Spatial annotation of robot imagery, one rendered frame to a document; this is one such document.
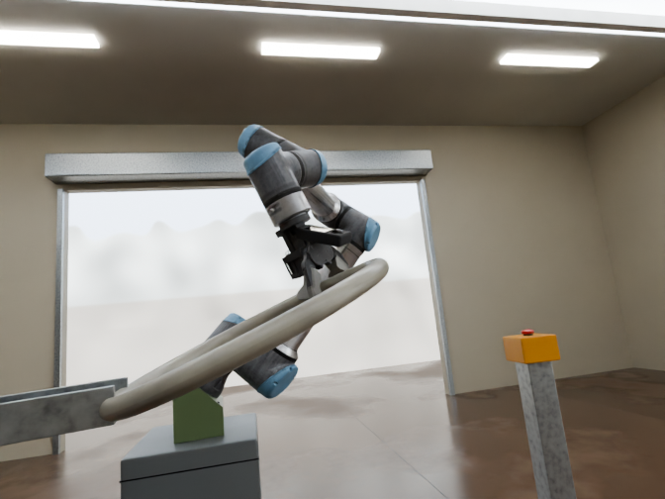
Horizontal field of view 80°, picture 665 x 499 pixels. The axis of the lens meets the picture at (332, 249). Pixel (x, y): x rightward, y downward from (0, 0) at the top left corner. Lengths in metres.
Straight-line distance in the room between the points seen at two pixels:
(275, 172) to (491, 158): 6.25
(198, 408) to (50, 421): 0.87
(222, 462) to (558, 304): 6.18
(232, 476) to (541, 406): 0.98
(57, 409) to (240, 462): 0.85
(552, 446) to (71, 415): 1.28
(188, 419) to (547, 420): 1.14
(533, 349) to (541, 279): 5.53
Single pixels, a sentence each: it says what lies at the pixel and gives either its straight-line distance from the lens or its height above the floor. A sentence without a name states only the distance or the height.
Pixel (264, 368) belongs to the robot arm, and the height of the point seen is 1.05.
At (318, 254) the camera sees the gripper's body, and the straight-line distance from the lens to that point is 0.83.
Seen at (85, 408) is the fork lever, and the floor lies 1.11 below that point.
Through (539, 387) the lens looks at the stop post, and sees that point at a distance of 1.46.
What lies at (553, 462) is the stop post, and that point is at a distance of 1.52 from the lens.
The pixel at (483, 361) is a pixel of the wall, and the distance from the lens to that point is 6.29.
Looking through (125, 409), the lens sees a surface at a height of 1.12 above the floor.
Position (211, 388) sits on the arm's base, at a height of 1.00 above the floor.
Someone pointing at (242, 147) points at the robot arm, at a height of 1.64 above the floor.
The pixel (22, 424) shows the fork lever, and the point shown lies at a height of 1.11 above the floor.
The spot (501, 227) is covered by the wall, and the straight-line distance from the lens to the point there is 6.69.
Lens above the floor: 1.20
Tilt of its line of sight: 10 degrees up
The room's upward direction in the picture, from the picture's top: 6 degrees counter-clockwise
